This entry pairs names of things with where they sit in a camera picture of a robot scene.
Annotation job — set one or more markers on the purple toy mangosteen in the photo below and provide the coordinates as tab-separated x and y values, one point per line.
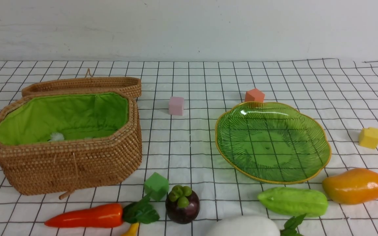
182	204

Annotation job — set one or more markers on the white toy radish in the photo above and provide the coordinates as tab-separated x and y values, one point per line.
254	225

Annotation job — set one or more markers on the orange toy carrot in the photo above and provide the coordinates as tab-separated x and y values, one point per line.
107	216

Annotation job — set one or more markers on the yellow toy banana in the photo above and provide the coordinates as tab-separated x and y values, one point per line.
132	230

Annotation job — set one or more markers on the orange yellow toy mango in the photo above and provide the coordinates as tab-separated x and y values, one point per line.
352	187

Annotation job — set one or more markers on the pink foam cube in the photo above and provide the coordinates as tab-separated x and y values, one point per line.
176	106

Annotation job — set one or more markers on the woven rattan basket lid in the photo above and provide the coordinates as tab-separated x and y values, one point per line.
131	86

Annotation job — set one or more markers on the orange foam cube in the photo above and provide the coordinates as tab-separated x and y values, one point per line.
254	95

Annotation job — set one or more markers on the green foam cube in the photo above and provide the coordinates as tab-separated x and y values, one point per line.
156	186

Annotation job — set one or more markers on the green glass leaf plate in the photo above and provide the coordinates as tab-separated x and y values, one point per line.
272	143

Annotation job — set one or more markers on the white toy cauliflower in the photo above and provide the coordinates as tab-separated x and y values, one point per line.
56	136

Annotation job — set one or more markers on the woven rattan basket green lining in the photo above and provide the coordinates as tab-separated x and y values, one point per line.
102	146

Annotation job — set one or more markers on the yellow foam cube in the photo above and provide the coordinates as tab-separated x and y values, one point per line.
368	138

